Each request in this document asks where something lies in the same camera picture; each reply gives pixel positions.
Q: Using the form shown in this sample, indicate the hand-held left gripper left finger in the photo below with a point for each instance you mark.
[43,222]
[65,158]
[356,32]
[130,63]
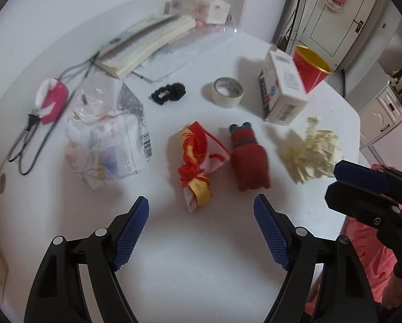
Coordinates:
[132,234]

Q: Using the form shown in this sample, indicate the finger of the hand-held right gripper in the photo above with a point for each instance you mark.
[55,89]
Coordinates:
[355,202]
[362,175]

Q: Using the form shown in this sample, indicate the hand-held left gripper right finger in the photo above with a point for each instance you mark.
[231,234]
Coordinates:
[271,232]

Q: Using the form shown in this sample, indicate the cream paper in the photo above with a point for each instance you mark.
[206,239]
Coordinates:
[317,154]

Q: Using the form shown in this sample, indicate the beige tape roll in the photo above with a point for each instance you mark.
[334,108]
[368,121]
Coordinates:
[226,99]

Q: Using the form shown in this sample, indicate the cream cabinet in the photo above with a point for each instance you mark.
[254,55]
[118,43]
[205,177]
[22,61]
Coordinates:
[382,117]

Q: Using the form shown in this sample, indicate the pink printed blanket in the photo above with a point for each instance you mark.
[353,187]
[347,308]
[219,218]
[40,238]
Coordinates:
[372,269]

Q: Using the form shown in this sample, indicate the dark red plush toy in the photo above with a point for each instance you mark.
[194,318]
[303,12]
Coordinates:
[249,161]

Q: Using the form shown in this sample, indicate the floral tissue pack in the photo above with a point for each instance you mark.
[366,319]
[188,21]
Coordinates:
[100,141]

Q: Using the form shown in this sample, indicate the red paper bucket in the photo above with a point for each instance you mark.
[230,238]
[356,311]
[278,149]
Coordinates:
[310,70]

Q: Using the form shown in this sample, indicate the white carton box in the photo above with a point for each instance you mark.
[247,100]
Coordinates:
[285,87]

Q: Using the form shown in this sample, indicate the black hair scrunchie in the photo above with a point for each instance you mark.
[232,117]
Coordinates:
[169,92]

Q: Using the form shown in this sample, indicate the cream panel door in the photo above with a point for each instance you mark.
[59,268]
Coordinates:
[342,30]

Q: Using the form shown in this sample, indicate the red white charger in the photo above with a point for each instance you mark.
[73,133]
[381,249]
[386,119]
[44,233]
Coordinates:
[52,101]

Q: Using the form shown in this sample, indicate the clear plastic sheet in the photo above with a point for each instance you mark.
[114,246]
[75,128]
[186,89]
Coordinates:
[174,60]

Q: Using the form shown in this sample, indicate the pink tissue pack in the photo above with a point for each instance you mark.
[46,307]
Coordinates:
[201,6]

